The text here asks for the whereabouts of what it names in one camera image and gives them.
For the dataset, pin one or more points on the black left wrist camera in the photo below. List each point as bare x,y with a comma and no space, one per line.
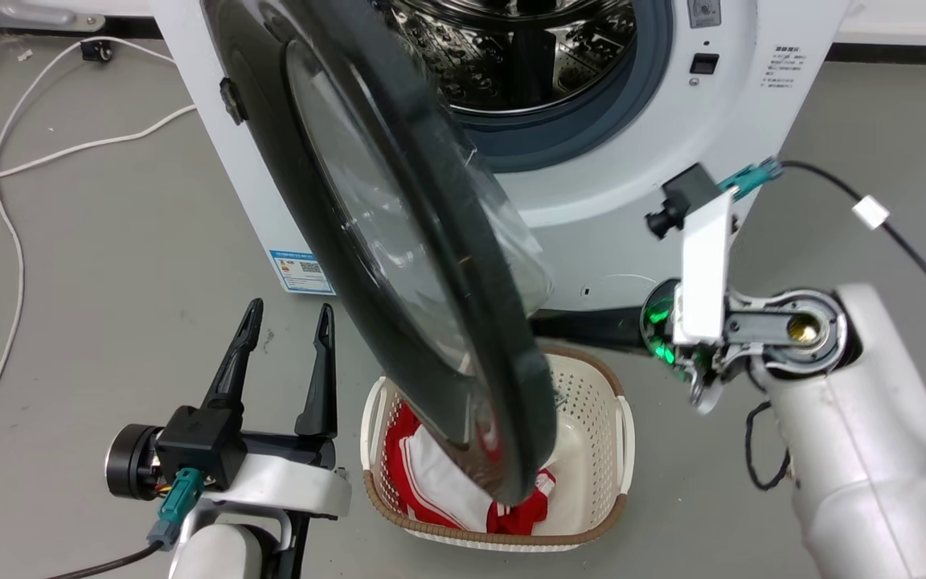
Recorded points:
199,446

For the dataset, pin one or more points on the grey rubber door gasket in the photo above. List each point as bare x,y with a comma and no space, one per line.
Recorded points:
649,80

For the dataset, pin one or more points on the white left camera bracket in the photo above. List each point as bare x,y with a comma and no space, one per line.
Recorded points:
286,486

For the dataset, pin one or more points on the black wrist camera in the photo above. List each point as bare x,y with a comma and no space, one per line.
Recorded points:
684,197
199,446

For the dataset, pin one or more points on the blue energy label sticker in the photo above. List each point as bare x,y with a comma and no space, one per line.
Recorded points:
301,273

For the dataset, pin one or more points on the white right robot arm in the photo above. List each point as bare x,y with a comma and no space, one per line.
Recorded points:
873,450

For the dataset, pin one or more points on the white right camera bracket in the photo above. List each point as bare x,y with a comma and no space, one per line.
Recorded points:
704,273

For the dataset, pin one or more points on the dark round washing machine door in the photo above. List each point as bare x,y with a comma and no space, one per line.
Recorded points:
399,185

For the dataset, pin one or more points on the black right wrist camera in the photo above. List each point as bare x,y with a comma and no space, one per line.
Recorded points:
684,197

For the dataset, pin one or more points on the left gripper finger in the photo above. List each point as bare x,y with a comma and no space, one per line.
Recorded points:
320,386
231,366

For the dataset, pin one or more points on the black caster wheel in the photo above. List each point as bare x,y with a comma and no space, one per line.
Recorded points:
96,51

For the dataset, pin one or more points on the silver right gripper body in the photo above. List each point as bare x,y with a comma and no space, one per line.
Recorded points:
801,330

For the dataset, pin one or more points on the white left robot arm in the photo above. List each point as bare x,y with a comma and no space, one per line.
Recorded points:
218,555

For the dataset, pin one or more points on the white basket with brown rim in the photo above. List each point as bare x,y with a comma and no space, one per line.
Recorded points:
592,418

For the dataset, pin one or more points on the perforated steel washer drum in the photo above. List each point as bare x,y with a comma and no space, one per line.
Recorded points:
495,68

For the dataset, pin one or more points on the white camera bracket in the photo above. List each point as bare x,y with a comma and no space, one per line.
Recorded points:
704,273
286,486

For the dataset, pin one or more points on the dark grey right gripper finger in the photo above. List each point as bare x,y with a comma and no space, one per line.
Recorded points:
592,328

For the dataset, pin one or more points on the grey square lock button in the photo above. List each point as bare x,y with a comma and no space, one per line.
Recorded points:
704,11

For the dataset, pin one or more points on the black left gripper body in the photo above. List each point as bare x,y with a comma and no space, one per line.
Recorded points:
133,462

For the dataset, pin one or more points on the white front-load washing machine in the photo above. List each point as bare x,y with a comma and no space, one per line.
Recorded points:
600,205

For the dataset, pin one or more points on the red and white garment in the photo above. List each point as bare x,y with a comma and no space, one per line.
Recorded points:
439,482

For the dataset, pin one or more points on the grey furniture base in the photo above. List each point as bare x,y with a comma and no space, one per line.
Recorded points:
37,12

